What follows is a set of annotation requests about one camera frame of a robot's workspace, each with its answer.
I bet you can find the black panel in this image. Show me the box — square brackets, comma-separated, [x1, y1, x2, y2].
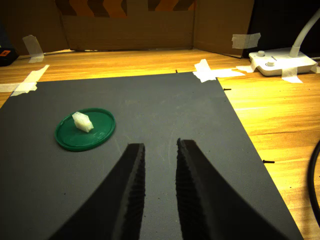
[246, 0, 320, 60]

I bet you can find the small white plastic terminal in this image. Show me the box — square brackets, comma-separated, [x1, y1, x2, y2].
[71, 111, 95, 133]

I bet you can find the black device with orange label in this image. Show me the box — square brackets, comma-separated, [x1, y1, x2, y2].
[0, 46, 19, 67]

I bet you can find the white desk lamp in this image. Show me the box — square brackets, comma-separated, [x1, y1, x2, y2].
[248, 7, 320, 77]

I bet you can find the black camera cable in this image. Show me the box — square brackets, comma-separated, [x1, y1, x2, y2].
[307, 139, 320, 227]

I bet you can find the orange chevron patterned board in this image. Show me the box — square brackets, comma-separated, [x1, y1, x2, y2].
[54, 0, 197, 19]

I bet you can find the brown cardboard screen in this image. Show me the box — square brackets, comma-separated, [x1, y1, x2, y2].
[0, 0, 255, 59]

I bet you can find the round green lid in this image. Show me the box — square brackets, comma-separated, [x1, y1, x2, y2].
[54, 107, 117, 153]

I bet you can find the dark grey mat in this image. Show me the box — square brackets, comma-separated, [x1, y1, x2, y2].
[0, 71, 305, 240]

